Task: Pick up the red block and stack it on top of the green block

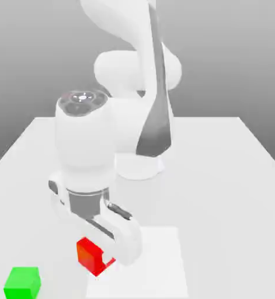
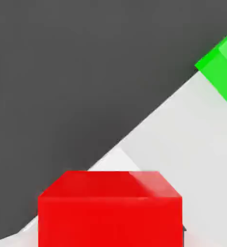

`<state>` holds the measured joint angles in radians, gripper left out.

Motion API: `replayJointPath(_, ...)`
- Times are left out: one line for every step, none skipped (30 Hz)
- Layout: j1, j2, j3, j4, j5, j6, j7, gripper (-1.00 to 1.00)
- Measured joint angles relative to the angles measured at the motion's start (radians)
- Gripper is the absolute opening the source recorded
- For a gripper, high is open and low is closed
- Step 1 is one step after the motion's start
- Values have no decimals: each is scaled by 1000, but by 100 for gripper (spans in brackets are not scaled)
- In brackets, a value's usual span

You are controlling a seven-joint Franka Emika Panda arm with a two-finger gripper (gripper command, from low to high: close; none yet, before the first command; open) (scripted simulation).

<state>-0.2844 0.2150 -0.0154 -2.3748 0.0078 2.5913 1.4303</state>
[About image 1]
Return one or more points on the small green cube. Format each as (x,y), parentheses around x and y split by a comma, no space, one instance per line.
(22,283)

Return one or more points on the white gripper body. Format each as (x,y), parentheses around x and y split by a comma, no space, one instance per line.
(125,240)

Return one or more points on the small red cube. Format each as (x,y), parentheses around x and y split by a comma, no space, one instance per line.
(88,255)

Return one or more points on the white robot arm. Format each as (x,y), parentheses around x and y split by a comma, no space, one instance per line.
(85,140)

